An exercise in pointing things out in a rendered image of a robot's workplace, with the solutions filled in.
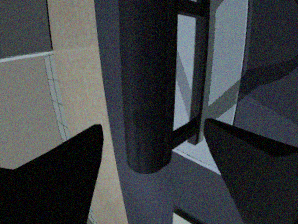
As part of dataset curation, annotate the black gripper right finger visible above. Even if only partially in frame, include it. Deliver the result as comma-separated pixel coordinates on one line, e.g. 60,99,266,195
204,119,298,224

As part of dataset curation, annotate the white square tile with dark centre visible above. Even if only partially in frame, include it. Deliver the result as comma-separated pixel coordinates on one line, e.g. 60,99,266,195
173,210,196,224

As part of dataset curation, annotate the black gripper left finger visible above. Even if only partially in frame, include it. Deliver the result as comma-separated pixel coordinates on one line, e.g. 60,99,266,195
0,124,104,224

